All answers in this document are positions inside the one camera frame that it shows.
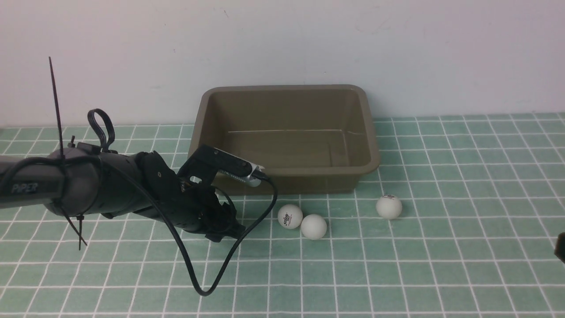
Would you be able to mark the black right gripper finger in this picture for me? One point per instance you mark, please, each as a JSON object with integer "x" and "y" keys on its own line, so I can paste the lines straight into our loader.
{"x": 559, "y": 250}

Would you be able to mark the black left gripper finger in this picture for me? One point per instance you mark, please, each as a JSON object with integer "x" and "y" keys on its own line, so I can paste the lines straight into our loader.
{"x": 218, "y": 230}

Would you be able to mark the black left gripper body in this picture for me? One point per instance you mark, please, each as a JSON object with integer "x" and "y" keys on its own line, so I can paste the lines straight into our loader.
{"x": 188, "y": 206}

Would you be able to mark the white ball with red logo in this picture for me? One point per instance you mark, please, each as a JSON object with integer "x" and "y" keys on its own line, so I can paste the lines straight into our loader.
{"x": 290, "y": 216}

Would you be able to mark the plain white ping-pong ball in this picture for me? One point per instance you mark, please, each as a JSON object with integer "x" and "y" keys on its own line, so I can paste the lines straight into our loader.
{"x": 313, "y": 227}

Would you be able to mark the white ball with top mark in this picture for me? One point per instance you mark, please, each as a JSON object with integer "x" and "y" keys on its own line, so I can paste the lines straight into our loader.
{"x": 389, "y": 207}

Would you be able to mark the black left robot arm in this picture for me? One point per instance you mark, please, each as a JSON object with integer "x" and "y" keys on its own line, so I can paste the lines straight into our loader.
{"x": 112, "y": 185}

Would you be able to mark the olive green plastic bin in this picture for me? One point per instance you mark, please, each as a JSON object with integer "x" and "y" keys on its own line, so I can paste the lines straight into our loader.
{"x": 310, "y": 139}

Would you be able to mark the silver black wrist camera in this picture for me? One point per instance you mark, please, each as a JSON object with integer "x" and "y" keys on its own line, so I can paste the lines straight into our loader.
{"x": 206, "y": 161}

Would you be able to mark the black cable tie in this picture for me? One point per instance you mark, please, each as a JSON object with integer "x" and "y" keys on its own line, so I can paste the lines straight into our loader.
{"x": 63, "y": 166}

